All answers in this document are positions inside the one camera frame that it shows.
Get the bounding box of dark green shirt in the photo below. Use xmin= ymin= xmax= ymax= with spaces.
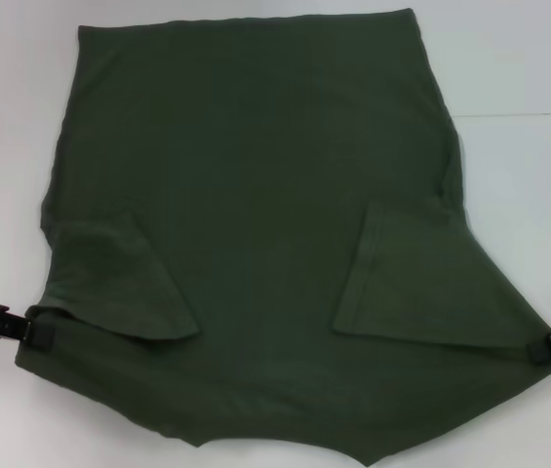
xmin=15 ymin=7 xmax=551 ymax=468

